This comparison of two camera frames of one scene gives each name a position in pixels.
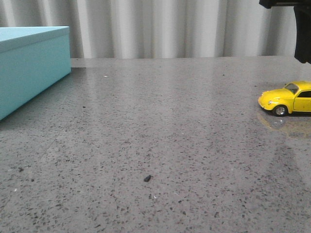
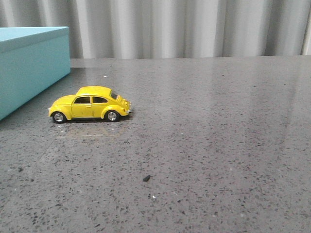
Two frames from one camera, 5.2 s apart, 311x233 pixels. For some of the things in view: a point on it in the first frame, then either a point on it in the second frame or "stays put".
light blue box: (32, 59) stays put
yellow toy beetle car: (295, 96) → (90, 102)
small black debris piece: (147, 178) stays put
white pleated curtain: (160, 28) stays put
